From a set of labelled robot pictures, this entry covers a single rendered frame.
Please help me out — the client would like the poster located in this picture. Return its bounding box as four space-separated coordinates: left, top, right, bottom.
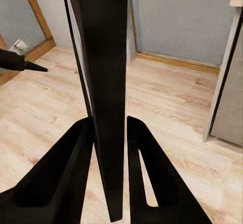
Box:
64 0 128 222

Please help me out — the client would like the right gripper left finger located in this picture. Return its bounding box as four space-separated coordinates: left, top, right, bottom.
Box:
0 116 95 224

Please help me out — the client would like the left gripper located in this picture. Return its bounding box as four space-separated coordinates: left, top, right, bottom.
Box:
0 49 48 72

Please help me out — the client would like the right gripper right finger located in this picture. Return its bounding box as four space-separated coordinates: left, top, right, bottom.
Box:
127 116 212 224

